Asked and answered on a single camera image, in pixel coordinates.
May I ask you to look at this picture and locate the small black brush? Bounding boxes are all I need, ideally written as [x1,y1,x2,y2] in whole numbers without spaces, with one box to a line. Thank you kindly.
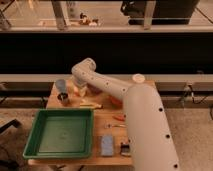
[120,143,131,157]

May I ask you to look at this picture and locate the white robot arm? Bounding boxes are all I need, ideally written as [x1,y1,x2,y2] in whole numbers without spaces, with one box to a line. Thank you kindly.
[71,58,181,171]

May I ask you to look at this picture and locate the small metal cup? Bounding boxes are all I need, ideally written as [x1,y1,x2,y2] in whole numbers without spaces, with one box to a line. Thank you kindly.
[57,93,69,106]

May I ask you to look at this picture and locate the metal fork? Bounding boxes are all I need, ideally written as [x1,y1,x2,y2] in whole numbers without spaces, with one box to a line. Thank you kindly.
[104,124,126,129]

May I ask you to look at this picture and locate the blue sponge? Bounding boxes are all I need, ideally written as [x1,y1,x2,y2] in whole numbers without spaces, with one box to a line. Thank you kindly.
[101,134,114,157]

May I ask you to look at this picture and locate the small figurines on shelf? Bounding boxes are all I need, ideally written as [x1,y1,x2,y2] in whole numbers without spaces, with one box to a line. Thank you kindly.
[79,13,99,26]

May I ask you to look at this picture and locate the black machine in background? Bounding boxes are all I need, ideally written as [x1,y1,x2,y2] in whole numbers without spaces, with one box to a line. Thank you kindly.
[120,0,200,25]

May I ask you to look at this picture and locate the green plastic tray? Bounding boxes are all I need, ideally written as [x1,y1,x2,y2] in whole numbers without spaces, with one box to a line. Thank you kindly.
[23,109,94,159]

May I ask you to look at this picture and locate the yellow banana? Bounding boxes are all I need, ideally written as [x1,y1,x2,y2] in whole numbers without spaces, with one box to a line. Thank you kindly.
[80,99,103,109]

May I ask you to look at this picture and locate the red bowl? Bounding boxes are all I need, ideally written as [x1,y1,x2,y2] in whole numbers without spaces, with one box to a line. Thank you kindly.
[109,96,123,107]

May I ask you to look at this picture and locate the orange carrot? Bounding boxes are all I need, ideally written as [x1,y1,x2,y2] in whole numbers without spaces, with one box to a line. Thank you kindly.
[113,115,125,121]

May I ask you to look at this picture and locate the blue plastic cup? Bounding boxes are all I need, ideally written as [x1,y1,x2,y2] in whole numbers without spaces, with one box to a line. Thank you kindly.
[55,79,67,93]

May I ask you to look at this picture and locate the wooden table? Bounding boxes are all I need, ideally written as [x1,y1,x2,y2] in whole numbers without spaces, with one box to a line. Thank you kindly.
[26,88,132,165]

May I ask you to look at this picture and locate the purple bowl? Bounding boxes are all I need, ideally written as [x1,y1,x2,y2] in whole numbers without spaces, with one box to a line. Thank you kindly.
[88,84,102,94]

